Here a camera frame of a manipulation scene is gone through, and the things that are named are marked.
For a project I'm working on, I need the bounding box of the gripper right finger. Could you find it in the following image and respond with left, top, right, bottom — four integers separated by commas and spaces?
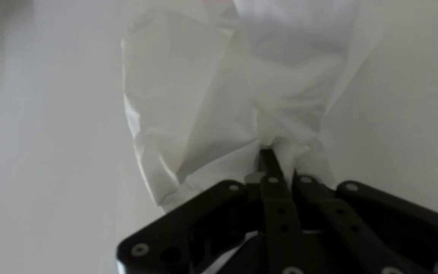
292, 173, 438, 274

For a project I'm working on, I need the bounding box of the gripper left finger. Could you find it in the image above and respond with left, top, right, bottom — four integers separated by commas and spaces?
116, 148, 303, 274

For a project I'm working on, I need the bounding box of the white tissue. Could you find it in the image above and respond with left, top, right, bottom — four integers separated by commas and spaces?
121, 0, 385, 213

